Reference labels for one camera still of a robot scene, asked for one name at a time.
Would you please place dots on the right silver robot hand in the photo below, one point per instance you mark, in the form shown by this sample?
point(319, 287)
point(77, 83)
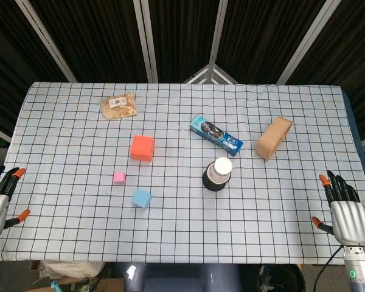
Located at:
point(351, 222)

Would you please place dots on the small pink cube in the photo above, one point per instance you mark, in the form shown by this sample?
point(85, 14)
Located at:
point(119, 178)

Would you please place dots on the light blue cube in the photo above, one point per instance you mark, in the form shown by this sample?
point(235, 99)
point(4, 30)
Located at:
point(141, 198)

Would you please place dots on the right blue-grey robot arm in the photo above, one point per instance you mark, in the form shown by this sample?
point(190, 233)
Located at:
point(362, 273)

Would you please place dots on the orange foam cube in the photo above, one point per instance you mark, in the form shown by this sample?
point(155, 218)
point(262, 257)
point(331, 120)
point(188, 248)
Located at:
point(142, 147)

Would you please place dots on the black trash bin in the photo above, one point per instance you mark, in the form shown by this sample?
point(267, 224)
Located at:
point(289, 278)

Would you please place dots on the white plastic bag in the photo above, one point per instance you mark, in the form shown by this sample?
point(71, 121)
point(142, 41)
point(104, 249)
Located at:
point(73, 268)

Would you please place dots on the brown paper bowl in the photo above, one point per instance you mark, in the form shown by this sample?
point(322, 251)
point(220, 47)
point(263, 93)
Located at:
point(269, 143)

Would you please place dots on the brown cardboard box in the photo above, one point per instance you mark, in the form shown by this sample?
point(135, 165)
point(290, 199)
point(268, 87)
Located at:
point(109, 286)

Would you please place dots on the white paper cup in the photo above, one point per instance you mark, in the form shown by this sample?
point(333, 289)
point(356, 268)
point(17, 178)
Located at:
point(223, 165)

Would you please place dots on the black mesh pen holder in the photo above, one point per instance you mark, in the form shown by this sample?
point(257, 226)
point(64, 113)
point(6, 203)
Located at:
point(213, 186)

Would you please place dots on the clear snack bag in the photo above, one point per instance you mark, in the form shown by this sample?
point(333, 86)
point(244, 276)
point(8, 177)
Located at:
point(119, 107)

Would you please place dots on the blue cookie box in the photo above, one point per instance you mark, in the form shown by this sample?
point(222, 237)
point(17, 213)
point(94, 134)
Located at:
point(214, 134)

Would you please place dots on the checkered light blue tablecloth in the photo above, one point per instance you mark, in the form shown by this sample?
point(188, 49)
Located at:
point(182, 225)

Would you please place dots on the grey robot torso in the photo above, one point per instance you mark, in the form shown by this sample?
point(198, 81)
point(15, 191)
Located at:
point(182, 278)

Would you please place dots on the white metal screen foot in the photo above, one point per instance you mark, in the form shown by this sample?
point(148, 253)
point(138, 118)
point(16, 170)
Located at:
point(211, 74)

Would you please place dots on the black folding screen white frame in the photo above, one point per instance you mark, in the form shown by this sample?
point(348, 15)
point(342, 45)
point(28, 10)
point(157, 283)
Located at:
point(94, 36)

